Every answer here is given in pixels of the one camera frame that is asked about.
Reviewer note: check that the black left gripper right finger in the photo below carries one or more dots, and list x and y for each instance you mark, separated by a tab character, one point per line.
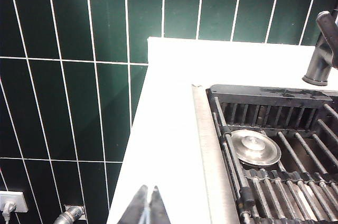
159	210

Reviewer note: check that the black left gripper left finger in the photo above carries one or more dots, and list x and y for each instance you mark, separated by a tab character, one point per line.
136	210

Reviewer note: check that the black steel sink basin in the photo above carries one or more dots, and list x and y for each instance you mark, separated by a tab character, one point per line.
203	134

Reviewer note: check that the round steel sink stopper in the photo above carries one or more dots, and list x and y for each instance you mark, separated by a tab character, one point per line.
254	148

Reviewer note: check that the black slatted sink basket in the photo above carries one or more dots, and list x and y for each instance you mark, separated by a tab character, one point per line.
264	97

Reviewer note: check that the dark metal kitchen faucet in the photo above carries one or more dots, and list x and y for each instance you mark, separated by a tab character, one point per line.
320	57

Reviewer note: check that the white power plug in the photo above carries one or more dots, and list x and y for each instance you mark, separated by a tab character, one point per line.
8	208

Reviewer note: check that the grey metal wall pipe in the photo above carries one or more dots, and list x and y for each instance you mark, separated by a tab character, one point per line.
70	214

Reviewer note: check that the white wall outlet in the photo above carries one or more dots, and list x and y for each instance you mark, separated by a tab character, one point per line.
18	197

